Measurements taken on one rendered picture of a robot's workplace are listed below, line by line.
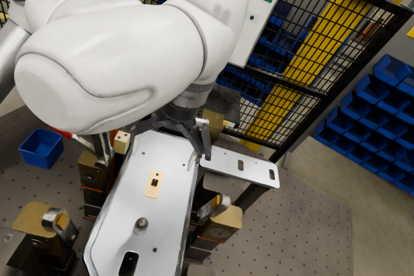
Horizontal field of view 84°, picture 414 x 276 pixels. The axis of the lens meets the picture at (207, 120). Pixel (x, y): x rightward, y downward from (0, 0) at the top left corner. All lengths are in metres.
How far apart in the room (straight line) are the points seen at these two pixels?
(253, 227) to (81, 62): 1.00
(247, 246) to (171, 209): 0.48
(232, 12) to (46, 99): 0.22
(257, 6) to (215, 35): 0.63
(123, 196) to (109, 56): 0.52
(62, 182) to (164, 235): 0.53
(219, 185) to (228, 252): 0.33
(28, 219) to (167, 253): 0.30
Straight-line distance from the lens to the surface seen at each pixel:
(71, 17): 0.23
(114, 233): 0.64
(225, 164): 0.80
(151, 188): 0.69
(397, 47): 2.06
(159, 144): 0.78
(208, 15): 0.31
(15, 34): 0.83
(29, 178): 1.08
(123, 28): 0.22
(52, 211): 0.55
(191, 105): 0.40
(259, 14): 0.93
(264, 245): 1.10
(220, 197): 0.60
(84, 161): 0.67
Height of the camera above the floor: 1.61
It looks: 42 degrees down
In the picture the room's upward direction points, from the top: 25 degrees clockwise
